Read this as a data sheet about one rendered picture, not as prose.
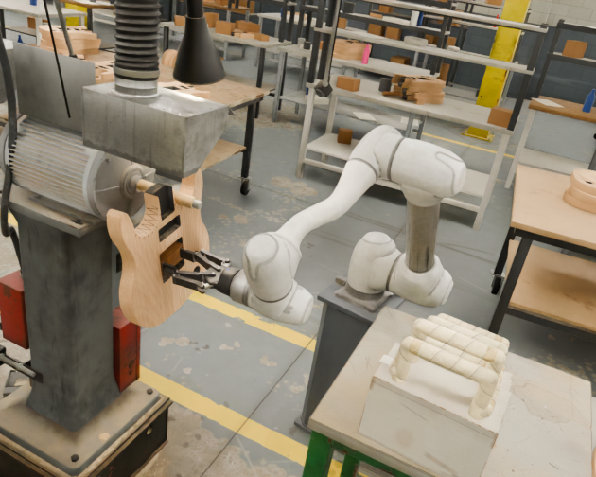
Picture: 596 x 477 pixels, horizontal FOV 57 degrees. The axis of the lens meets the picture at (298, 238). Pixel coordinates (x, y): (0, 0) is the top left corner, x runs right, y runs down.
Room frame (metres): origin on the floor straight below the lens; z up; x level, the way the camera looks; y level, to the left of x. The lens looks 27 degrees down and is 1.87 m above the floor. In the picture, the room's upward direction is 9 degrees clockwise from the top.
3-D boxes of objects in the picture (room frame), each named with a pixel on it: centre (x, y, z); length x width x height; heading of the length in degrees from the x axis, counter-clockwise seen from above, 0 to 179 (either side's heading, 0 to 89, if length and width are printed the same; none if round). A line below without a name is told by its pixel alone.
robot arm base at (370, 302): (1.92, -0.28, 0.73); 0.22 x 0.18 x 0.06; 61
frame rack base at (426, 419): (0.94, -0.36, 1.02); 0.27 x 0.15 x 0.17; 66
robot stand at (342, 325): (1.91, -0.30, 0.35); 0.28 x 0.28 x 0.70; 61
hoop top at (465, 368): (0.90, -0.34, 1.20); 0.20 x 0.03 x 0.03; 65
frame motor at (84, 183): (1.49, 0.66, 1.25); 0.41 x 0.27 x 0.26; 68
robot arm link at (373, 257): (1.90, -0.31, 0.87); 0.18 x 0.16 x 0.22; 63
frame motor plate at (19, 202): (1.51, 0.72, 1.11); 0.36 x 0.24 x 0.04; 68
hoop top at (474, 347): (0.97, -0.37, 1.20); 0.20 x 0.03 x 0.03; 65
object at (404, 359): (0.94, -0.26, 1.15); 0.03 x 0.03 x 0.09
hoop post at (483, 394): (0.86, -0.41, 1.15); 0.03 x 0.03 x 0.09
